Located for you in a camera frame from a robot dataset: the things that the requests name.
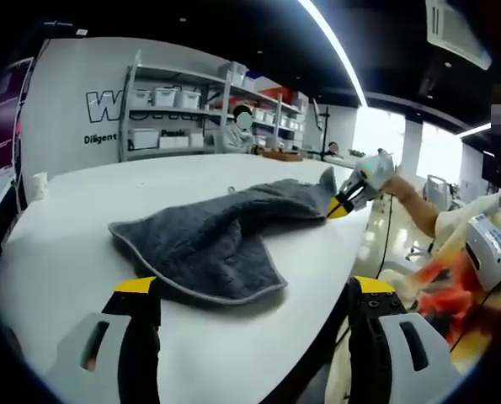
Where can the grey towel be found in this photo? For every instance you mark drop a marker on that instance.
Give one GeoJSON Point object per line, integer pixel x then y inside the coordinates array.
{"type": "Point", "coordinates": [208, 240]}

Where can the black metal stand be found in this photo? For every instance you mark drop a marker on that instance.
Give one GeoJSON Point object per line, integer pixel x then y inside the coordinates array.
{"type": "Point", "coordinates": [326, 130]}

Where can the white chest-worn device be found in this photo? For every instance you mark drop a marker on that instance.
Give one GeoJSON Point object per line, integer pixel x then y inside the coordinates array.
{"type": "Point", "coordinates": [486, 248]}

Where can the ceiling strip light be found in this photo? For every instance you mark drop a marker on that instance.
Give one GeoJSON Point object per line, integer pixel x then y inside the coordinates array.
{"type": "Point", "coordinates": [338, 46]}

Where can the ceiling air conditioner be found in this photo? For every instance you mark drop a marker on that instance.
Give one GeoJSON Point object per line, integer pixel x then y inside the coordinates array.
{"type": "Point", "coordinates": [456, 29]}

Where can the white paper cup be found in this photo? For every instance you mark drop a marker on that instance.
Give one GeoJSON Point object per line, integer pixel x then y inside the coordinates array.
{"type": "Point", "coordinates": [40, 187]}

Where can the rows of white storage boxes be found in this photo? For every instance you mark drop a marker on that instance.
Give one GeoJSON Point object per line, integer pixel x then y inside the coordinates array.
{"type": "Point", "coordinates": [163, 97]}

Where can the grey metal shelf rack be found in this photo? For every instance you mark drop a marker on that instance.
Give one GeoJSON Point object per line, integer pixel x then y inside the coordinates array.
{"type": "Point", "coordinates": [126, 118]}

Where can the purple display screen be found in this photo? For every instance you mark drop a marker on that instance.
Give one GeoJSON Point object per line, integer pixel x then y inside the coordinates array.
{"type": "Point", "coordinates": [3, 122]}

